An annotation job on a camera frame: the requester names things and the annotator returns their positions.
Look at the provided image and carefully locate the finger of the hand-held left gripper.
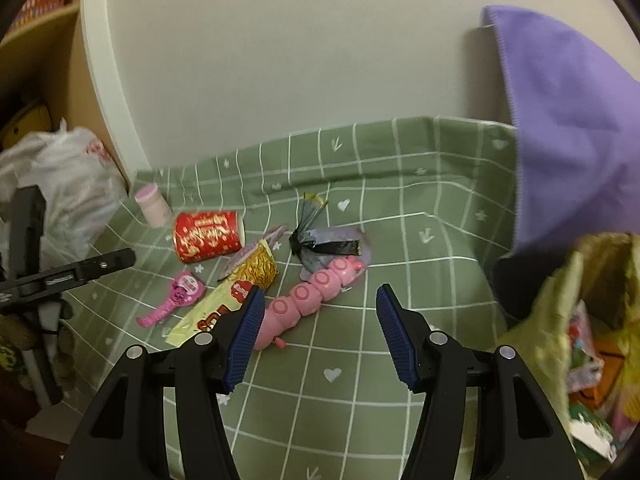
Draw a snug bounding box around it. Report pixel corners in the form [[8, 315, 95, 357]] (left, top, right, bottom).
[[22, 248, 136, 296]]

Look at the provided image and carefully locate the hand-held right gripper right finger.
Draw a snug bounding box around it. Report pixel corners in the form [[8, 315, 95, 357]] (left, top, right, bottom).
[[376, 283, 586, 480]]

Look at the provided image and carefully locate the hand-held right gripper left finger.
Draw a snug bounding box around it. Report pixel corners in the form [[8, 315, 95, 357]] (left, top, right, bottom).
[[56, 285, 266, 480]]

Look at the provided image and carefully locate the yellow gold snack wrapper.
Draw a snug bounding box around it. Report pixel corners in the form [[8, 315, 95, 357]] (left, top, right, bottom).
[[166, 240, 279, 348]]

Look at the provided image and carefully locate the pink caterpillar toy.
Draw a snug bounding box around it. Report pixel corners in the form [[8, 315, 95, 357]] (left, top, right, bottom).
[[252, 255, 365, 351]]

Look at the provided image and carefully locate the pink toy key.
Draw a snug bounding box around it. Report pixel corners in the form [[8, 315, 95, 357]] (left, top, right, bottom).
[[137, 271, 205, 330]]

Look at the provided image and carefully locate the pink yellow snack packet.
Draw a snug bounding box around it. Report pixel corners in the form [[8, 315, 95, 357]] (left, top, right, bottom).
[[220, 225, 287, 281]]

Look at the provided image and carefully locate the red paper cup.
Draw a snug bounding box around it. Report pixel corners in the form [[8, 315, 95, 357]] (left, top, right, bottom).
[[173, 210, 246, 264]]

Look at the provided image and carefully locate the black silver foil wrapper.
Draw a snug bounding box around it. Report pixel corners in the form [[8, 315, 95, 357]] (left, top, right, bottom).
[[290, 192, 362, 267]]

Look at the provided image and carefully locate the bin with yellow-green bag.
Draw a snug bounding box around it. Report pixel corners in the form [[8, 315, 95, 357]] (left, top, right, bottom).
[[495, 232, 640, 466]]

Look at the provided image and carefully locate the colourful purple packet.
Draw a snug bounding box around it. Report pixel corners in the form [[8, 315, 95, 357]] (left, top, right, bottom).
[[567, 301, 606, 391]]

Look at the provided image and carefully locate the black metal stand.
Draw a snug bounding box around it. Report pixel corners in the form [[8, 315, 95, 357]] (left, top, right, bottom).
[[10, 186, 66, 406]]

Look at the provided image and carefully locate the green checked tablecloth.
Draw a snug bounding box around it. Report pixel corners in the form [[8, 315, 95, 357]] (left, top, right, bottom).
[[65, 116, 571, 480]]

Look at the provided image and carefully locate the white plastic bag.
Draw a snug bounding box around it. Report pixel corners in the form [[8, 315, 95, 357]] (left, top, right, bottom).
[[0, 120, 126, 271]]

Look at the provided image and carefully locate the small pink bottle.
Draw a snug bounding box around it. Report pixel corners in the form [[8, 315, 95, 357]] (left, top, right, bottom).
[[135, 184, 171, 228]]

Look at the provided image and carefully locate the yellow plastic container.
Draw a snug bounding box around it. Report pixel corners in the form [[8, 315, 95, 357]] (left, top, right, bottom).
[[0, 102, 53, 147]]

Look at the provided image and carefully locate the wooden shelf unit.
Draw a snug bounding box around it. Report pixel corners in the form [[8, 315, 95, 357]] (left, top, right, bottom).
[[0, 0, 133, 196]]

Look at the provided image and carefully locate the purple pillow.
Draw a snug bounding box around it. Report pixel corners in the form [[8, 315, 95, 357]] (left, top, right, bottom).
[[482, 5, 640, 321]]

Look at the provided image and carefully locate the brown woven rope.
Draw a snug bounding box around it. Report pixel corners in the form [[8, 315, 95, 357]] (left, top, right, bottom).
[[0, 310, 76, 396]]

